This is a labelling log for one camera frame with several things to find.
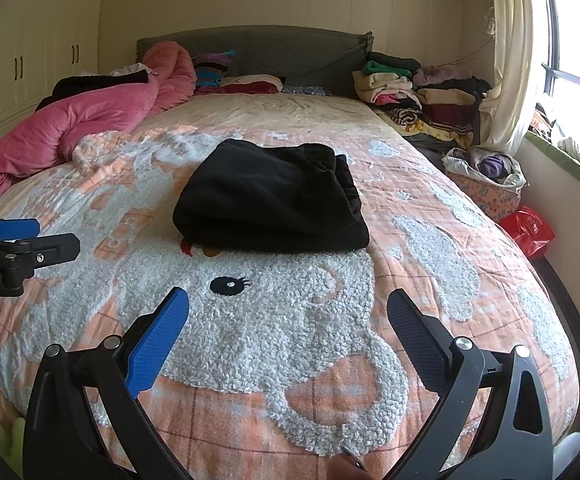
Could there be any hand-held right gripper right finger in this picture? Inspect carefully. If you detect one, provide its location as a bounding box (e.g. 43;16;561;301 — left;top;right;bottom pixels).
386;287;556;480

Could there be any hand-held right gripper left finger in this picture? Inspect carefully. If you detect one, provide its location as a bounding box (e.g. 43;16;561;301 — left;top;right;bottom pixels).
22;286;191;480

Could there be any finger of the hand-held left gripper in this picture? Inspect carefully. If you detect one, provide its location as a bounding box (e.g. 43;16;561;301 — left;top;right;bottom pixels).
0;232;82;268
0;217;41;245

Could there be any black sweater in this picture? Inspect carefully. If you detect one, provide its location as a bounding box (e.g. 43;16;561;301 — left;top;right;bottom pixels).
172;139;371;253

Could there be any stack of folded clothes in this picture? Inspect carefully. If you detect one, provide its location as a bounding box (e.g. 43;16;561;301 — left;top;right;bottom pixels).
352;51;493;141

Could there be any orange patterned bed blanket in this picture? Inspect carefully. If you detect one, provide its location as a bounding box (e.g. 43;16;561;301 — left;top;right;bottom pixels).
0;92;580;480

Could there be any pink quilt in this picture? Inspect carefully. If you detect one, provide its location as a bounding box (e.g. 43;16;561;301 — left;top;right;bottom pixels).
0;41;197;211

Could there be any red plastic bag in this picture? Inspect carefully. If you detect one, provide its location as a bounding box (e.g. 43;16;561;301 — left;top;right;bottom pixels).
499;206;556;260

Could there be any person's green fleece clothing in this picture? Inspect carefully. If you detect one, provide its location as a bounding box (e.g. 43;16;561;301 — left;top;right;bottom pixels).
0;415;26;466

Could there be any black cloth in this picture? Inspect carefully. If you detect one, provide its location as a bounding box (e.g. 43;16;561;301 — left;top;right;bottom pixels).
35;69;150;111

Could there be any floral fabric basket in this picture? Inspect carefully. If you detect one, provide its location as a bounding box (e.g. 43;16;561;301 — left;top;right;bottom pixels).
441;147;528;223

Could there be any cream wardrobe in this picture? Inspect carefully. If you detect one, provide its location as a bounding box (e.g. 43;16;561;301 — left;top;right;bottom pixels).
0;0;108;131

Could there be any white plastic stool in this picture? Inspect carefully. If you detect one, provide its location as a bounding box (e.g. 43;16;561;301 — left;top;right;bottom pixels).
550;432;580;480

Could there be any green window sill cover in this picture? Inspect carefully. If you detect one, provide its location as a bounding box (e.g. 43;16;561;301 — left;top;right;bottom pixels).
525;132;580;193

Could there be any striped colourful cloth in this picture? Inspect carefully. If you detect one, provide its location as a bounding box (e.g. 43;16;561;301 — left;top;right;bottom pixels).
191;50;237;88

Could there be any red and cream folded cloth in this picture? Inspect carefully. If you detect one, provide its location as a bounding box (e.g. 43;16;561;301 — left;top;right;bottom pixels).
195;74;286;96

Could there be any cream curtain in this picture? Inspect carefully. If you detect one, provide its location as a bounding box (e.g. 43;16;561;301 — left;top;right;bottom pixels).
480;0;546;151

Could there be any grey-green headboard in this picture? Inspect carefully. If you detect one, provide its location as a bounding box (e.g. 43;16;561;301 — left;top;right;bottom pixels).
136;31;375;97

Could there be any dark bed frame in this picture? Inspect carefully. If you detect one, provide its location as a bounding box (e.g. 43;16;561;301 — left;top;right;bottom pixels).
535;255;580;356

